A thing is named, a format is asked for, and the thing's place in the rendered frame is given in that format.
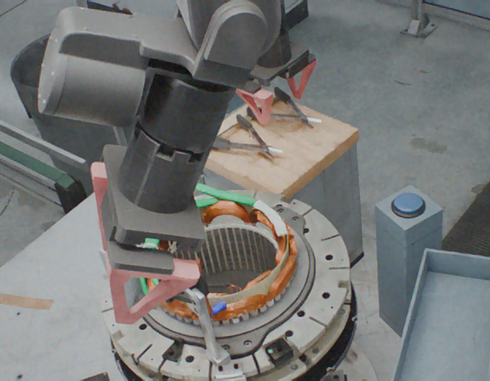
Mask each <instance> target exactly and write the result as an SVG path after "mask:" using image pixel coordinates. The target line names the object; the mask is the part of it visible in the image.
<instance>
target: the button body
mask: <svg viewBox="0 0 490 381"><path fill-rule="evenodd" d="M404 193H412V194H417V195H418V196H420V197H422V198H423V199H424V201H425V203H426V209H425V210H424V212H423V214H422V215H420V216H418V217H413V218H403V217H398V216H396V215H395V214H394V213H393V211H392V200H393V199H394V198H395V197H396V196H398V195H400V194H404ZM374 210H375V229H376V265H377V284H378V303H379V317H380V318H381V319H382V320H383V321H385V322H386V324H387V325H388V326H389V327H390V328H391V329H392V330H393V331H394V332H395V333H396V334H397V335H399V336H400V338H401V339H402V335H403V330H404V326H405V322H406V319H407V312H409V309H410V306H411V300H412V296H413V293H414V289H415V284H416V280H417V278H418V276H419V270H420V267H421V263H422V257H423V253H424V251H425V248H429V249H435V250H440V251H441V249H442V221H443V208H441V207H440V206H438V205H437V204H436V203H434V201H433V200H431V199H430V198H428V197H427V196H425V195H424V194H423V193H422V192H420V191H419V189H417V188H416V187H415V186H412V185H410V186H408V187H405V188H403V189H402V190H400V191H399V192H397V193H395V194H393V195H392V196H389V197H387V198H385V199H383V200H382V201H380V202H379V203H377V204H375V205H374Z"/></svg>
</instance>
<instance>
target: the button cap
mask: <svg viewBox="0 0 490 381"><path fill-rule="evenodd" d="M395 209H396V210H397V211H399V213H401V214H416V212H419V211H420V210H421V209H422V199H421V197H420V196H418V195H417V194H412V193H404V194H400V195H398V196H397V197H396V198H395Z"/></svg>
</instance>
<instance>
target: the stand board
mask: <svg viewBox="0 0 490 381"><path fill-rule="evenodd" d="M295 104H296V105H297V106H298V107H299V109H300V110H301V112H302V113H305V115H308V116H311V117H316V119H319V120H322V122H318V121H310V120H308V123H309V124H311V125H312V126H314V129H311V128H310V127H308V126H306V125H302V126H301V127H299V128H298V130H296V131H295V132H294V133H293V132H292V131H291V123H290V122H291V121H281V120H272V118H270V120H269V121H268V124H267V125H263V124H261V123H260V122H259V121H258V120H257V118H254V120H252V121H251V122H250V123H252V124H253V127H254V129H255V130H256V131H257V133H258V135H259V136H260V138H262V139H263V141H264V142H265V143H267V146H269V145H270V146H273V147H276V148H280V149H283V150H284V152H276V151H271V149H269V153H270V154H271V155H273V156H274V157H275V159H271V158H269V157H268V156H266V155H264V156H262V157H261V158H260V159H258V160H257V162H256V163H254V162H253V156H252V151H246V149H238V148H230V149H229V151H227V149H224V148H216V147H215V148H213V149H212V151H211V152H210V155H209V156H208V159H207V162H206V165H205V167H206V168H208V169H210V170H212V171H213V172H215V173H217V174H218V175H221V176H223V177H225V178H227V179H229V180H232V182H234V183H236V184H237V185H239V186H241V187H244V188H246V189H248V190H256V194H257V192H258V191H264V192H269V193H274V194H281V195H284V197H285V200H284V202H286V201H287V200H288V199H289V198H290V197H292V196H294V195H295V194H296V193H297V192H299V190H300V189H301V188H303V187H305V186H306V185H307V184H308V183H309V182H310V181H311V180H312V179H314V178H315V177H316V176H317V175H319V174H320V173H321V172H322V171H325V169H326V168H327V167H328V166H330V165H331V164H332V163H333V162H335V161H336V160H337V158H338V157H340V156H341V155H342V154H343V153H346V152H347V151H348V150H349V148H351V147H352V146H353V145H355V144H356V143H357V142H358V141H359V140H360V137H359V129H355V127H353V126H351V125H348V124H345V123H343V122H341V121H338V120H335V119H333V118H331V117H329V116H327V115H325V114H321V113H319V112H317V111H314V110H311V109H308V107H306V106H302V105H300V104H298V103H296V102H295ZM247 106H248V105H247V104H246V105H244V106H243V107H241V108H240V109H239V110H238V111H237V112H235V113H234V114H232V115H230V116H228V117H227V118H226V119H225V120H224V122H223V123H222V127H220V130H219V132H218V134H220V133H222V132H224V131H225V130H226V129H227V128H228V127H230V126H231V125H233V124H234V123H235V122H237V119H236V115H237V114H240V115H242V116H243V117H244V116H245V115H246V114H247V113H246V108H247ZM287 107H290V106H288V105H287V104H285V103H284V102H281V101H280V100H279V101H278V102H276V103H275V104H274V105H272V106H271V110H270V113H274V114H291V115H296V113H295V112H294V111H293V110H289V109H287ZM249 136H252V134H250V133H247V132H246V131H245V129H244V128H243V127H242V128H240V129H239V130H238V131H237V132H236V133H235V134H233V135H232V136H230V137H228V138H226V139H229V141H230V142H234V143H242V144H257V142H256V141H255V139H253V138H250V137H249Z"/></svg>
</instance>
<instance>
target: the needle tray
mask: <svg viewBox="0 0 490 381"><path fill-rule="evenodd" d="M390 381H490V257H486V256H476V255H469V254H464V253H458V252H447V251H440V250H435V249H429V248H425V251H424V253H423V257H422V263H421V267H420V270H419V276H418V278H417V280H416V284H415V289H414V293H413V296H412V300H411V306H410V309H409V312H407V319H406V322H405V326H404V330H403V335H402V339H401V342H400V346H399V348H398V352H397V355H396V358H395V365H394V368H393V371H392V377H391V378H390Z"/></svg>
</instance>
